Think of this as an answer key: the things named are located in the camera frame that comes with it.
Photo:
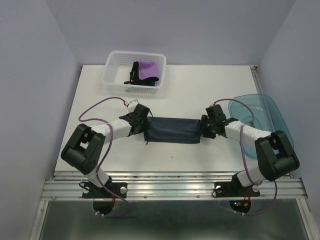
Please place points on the dark navy towel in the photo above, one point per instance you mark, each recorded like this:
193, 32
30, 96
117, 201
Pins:
173, 130

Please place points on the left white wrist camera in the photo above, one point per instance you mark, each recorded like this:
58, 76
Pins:
131, 105

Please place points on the aluminium mounting rail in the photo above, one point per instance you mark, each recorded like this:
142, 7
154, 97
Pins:
141, 186

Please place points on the white perforated plastic basket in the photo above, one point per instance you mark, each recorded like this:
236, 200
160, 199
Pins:
119, 65

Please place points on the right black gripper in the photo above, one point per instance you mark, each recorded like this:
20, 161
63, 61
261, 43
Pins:
204, 118

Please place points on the purple towel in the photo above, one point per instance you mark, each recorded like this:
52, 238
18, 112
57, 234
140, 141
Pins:
148, 71

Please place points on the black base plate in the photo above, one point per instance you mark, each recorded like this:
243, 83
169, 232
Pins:
239, 196
103, 202

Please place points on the translucent blue plastic bin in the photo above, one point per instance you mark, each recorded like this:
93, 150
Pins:
260, 112

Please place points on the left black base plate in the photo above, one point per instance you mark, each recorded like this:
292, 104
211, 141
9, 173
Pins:
103, 202

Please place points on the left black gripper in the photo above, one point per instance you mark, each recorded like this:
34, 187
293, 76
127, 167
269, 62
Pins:
145, 126

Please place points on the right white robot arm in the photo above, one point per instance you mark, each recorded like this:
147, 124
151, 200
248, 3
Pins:
275, 155

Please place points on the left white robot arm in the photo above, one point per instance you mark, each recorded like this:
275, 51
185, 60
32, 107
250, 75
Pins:
84, 147

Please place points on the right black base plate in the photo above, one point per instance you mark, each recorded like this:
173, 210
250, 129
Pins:
239, 196

